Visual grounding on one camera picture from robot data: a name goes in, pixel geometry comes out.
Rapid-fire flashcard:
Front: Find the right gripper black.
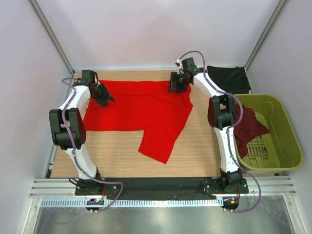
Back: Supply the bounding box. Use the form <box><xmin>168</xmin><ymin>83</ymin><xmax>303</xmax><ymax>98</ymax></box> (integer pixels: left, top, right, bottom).
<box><xmin>167</xmin><ymin>72</ymin><xmax>190</xmax><ymax>94</ymax></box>

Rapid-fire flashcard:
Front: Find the bright red t-shirt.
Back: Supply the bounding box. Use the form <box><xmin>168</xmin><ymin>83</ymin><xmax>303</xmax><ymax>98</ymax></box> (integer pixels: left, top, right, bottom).
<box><xmin>83</xmin><ymin>80</ymin><xmax>193</xmax><ymax>163</ymax></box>

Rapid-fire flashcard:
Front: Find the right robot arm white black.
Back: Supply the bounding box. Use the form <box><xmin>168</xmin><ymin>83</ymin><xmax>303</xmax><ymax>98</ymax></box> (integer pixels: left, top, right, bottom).
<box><xmin>168</xmin><ymin>58</ymin><xmax>243</xmax><ymax>193</ymax></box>

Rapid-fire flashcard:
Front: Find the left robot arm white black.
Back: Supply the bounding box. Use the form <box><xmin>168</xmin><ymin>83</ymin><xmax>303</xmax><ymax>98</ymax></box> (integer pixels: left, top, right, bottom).
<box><xmin>49</xmin><ymin>70</ymin><xmax>115</xmax><ymax>195</ymax></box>

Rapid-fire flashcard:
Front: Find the folded black t-shirt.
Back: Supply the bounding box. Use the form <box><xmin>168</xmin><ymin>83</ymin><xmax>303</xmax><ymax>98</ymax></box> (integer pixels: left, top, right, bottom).
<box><xmin>207</xmin><ymin>66</ymin><xmax>251</xmax><ymax>94</ymax></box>

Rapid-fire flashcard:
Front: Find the dark red t-shirt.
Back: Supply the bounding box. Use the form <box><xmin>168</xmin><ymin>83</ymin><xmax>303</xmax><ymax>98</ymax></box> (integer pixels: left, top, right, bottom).
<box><xmin>234</xmin><ymin>106</ymin><xmax>270</xmax><ymax>158</ymax></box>

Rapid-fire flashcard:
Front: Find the green plastic tub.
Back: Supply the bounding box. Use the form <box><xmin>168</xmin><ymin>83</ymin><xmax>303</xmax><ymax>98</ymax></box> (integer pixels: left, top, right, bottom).
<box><xmin>236</xmin><ymin>94</ymin><xmax>303</xmax><ymax>174</ymax></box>

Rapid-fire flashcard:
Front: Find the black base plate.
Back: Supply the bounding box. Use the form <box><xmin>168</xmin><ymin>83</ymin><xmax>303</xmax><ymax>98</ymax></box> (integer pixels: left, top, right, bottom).
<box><xmin>69</xmin><ymin>177</ymin><xmax>249</xmax><ymax>200</ymax></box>

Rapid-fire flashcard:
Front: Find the left aluminium corner post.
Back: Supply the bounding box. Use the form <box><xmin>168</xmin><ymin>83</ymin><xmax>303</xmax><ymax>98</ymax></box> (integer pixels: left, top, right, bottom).
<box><xmin>28</xmin><ymin>0</ymin><xmax>75</xmax><ymax>76</ymax></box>

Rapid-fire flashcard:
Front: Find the aluminium corner post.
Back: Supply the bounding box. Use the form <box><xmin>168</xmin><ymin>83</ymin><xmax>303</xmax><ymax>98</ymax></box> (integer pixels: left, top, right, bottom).
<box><xmin>28</xmin><ymin>0</ymin><xmax>75</xmax><ymax>76</ymax></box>
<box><xmin>245</xmin><ymin>0</ymin><xmax>289</xmax><ymax>70</ymax></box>

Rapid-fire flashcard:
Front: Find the slotted cable duct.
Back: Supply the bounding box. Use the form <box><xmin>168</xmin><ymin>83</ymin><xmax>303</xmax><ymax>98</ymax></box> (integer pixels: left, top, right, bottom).
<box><xmin>40</xmin><ymin>198</ymin><xmax>223</xmax><ymax>208</ymax></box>

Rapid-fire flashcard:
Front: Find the right aluminium corner post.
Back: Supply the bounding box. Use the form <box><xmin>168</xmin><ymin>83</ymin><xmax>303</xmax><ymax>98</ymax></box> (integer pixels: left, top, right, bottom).
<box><xmin>245</xmin><ymin>0</ymin><xmax>289</xmax><ymax>70</ymax></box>

